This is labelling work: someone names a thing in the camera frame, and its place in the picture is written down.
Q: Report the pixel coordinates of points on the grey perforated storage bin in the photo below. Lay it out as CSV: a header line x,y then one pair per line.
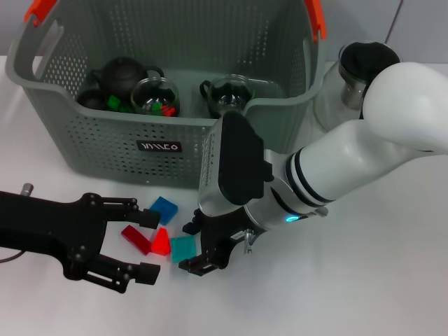
x,y
105,147

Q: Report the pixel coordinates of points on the dark clay teacup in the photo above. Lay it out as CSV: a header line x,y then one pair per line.
x,y
91,99

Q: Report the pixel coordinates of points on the blue square toy tile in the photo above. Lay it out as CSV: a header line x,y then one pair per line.
x,y
164,209

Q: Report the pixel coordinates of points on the dark red toy brick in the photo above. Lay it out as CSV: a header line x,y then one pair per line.
x,y
136,239

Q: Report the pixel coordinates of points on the dark clay teapot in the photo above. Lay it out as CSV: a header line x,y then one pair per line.
x,y
120,78

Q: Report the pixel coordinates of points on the glass teacup black base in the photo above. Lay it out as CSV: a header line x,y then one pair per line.
x,y
227,98
147,94

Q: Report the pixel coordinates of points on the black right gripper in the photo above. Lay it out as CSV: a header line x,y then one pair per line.
x,y
224,231

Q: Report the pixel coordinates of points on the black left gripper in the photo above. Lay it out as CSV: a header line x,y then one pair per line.
x,y
52,227

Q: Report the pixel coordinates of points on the bright red slope brick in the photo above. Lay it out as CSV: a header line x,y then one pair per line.
x,y
161,243

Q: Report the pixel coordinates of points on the green toy brick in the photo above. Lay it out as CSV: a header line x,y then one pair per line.
x,y
157,108
115,103

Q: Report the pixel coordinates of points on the teal square toy tile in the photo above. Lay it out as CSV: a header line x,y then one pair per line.
x,y
183,249

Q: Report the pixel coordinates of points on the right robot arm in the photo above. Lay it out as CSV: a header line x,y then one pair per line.
x,y
350,157

